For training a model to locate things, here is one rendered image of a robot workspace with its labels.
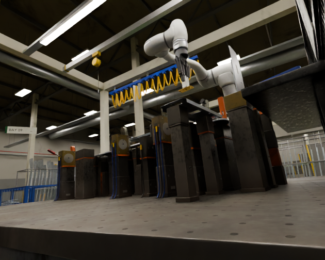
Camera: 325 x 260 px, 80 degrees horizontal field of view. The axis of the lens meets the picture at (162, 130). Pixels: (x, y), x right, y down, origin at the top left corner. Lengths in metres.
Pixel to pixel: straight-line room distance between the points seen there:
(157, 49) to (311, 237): 1.22
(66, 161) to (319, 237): 1.57
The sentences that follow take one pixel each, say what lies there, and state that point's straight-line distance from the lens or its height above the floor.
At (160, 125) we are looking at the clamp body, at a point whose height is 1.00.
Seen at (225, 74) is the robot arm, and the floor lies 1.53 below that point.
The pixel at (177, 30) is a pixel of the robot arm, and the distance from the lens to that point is 1.28.
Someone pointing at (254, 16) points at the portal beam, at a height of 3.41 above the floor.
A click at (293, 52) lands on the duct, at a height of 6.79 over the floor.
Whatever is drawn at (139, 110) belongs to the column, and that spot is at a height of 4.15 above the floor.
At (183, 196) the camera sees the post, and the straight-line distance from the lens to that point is 0.58.
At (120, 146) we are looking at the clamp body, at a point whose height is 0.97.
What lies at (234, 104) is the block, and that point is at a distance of 0.78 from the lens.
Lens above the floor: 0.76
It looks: 15 degrees up
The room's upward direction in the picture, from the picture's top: 5 degrees counter-clockwise
